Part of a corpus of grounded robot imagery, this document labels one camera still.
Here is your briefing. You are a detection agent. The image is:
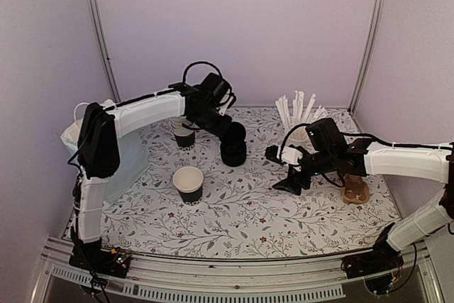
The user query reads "left aluminium frame post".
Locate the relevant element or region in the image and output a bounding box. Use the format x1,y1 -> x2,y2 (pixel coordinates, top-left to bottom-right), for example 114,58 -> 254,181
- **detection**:
87,0 -> 121,102

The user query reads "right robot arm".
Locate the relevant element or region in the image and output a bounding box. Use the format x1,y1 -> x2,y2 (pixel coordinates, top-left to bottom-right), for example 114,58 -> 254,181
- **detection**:
265,118 -> 453,272

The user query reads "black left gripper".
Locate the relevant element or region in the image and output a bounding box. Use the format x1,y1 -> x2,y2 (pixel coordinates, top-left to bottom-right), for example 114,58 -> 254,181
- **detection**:
193,105 -> 233,137

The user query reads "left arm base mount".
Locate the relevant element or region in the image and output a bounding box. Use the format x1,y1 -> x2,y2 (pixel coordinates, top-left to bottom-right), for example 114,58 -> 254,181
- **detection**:
69,244 -> 131,279

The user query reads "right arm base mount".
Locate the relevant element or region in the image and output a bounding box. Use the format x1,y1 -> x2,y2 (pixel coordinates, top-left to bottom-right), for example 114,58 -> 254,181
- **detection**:
340,247 -> 404,295

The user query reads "right aluminium frame post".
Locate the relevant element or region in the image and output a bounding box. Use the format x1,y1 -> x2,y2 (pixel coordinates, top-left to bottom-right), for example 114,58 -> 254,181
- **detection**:
348,0 -> 385,116

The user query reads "white cup holding straws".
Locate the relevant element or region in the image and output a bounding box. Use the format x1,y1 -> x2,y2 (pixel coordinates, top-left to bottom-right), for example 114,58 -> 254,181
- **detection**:
286,127 -> 310,149

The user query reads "stack of paper cups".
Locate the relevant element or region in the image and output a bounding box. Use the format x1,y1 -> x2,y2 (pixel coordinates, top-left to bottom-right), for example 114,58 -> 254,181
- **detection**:
170,116 -> 195,148

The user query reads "front aluminium rail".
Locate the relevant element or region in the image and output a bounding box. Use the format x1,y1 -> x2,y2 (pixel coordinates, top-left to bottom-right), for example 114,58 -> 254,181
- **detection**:
31,237 -> 445,302

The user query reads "aluminium frame post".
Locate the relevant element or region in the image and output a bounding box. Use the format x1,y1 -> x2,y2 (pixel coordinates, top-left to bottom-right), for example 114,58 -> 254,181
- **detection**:
348,0 -> 385,116
87,0 -> 121,102

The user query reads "floral tablecloth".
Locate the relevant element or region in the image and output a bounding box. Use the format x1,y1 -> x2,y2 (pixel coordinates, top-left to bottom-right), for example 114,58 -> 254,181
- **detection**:
100,108 -> 400,259

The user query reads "brown cardboard cup carrier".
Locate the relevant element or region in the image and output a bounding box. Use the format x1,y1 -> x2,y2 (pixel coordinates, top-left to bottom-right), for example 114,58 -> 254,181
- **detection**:
340,175 -> 370,205

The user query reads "white paper bag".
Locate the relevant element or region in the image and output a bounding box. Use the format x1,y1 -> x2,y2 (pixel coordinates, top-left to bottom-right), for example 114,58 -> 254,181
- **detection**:
60,99 -> 148,206

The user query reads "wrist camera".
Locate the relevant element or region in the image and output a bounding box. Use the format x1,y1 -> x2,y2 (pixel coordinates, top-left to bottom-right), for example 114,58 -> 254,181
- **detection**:
265,145 -> 309,167
218,91 -> 236,116

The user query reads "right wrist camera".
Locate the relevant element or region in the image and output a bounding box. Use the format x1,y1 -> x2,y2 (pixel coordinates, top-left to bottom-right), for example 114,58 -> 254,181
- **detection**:
265,145 -> 309,167

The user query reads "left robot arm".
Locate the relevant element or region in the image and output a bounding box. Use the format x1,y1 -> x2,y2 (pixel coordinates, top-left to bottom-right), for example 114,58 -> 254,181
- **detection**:
72,68 -> 236,270

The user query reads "black paper coffee cup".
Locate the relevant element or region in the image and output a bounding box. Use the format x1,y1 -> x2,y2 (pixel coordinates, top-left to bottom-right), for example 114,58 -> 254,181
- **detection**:
172,166 -> 204,206

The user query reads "stack of black lids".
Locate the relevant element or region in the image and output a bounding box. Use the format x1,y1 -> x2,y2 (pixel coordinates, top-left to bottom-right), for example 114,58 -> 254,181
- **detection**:
220,122 -> 247,167

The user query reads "bundle of white wrapped straws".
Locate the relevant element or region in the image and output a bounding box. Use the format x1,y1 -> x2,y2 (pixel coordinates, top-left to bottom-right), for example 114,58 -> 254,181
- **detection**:
275,90 -> 328,133

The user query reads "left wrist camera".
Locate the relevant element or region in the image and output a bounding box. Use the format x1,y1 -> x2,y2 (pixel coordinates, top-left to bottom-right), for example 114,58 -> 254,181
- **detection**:
218,91 -> 236,116

